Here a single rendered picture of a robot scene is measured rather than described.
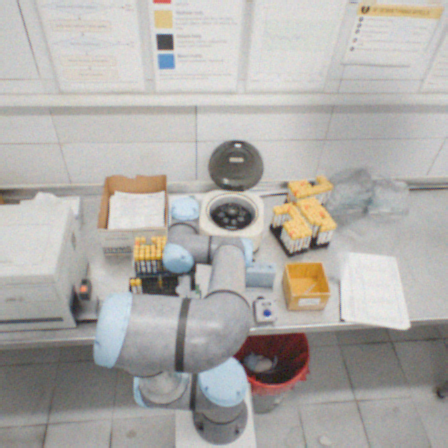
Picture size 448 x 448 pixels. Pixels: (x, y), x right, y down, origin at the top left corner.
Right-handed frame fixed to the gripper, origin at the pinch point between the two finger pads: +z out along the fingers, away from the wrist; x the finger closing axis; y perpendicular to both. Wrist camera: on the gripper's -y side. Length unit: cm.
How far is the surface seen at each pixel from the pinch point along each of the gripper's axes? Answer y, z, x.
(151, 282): 14.4, 10.1, -7.7
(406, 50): -75, -51, -57
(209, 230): -6.4, 0.6, -22.8
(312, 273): -42.7, 8.2, -7.6
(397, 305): -70, 10, 6
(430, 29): -81, -58, -57
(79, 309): 36.8, 8.0, 3.2
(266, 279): -25.3, 6.3, -4.5
